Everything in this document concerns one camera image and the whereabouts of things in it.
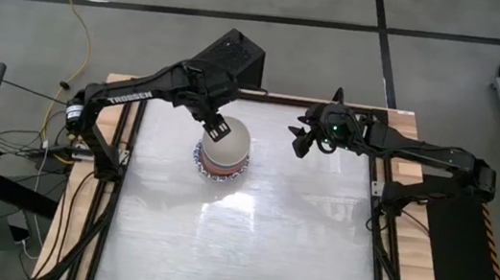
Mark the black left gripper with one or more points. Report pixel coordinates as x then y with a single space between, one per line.
208 91

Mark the small black bracket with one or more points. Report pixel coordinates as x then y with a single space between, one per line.
339 96

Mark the black perforated box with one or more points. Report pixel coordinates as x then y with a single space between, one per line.
237 53

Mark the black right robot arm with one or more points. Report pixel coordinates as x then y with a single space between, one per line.
423 150

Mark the blue patterned paper bowl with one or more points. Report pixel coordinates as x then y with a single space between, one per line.
201 172

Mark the cream bowl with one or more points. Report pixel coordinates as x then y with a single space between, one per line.
234 147

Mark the black aluminium table frame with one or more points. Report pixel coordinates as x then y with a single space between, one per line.
284 100

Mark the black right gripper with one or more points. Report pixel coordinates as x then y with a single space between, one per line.
336 127

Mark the red bowl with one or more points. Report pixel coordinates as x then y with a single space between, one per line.
224 171

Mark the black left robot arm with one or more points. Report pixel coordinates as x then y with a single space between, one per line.
130 95

